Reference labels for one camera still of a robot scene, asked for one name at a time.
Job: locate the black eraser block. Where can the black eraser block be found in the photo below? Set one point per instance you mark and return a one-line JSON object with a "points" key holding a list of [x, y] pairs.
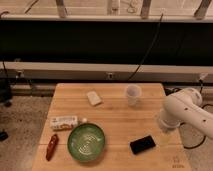
{"points": [[142, 144]]}

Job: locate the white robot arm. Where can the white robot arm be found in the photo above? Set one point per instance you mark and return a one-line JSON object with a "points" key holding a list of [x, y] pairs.
{"points": [[185, 106]]}

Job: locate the white rectangular block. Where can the white rectangular block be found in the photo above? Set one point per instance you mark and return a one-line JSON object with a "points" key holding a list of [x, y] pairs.
{"points": [[94, 98]]}

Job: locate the translucent plastic cup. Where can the translucent plastic cup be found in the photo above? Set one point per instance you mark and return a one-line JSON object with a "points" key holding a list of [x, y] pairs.
{"points": [[133, 94]]}

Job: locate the white labelled bottle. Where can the white labelled bottle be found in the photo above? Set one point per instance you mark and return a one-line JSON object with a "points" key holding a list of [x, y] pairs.
{"points": [[59, 123]]}

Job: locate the green bowl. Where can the green bowl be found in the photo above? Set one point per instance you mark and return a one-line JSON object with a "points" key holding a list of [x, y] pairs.
{"points": [[86, 142]]}

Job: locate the black object at left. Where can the black object at left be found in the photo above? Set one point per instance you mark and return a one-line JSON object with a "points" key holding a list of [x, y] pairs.
{"points": [[5, 93]]}

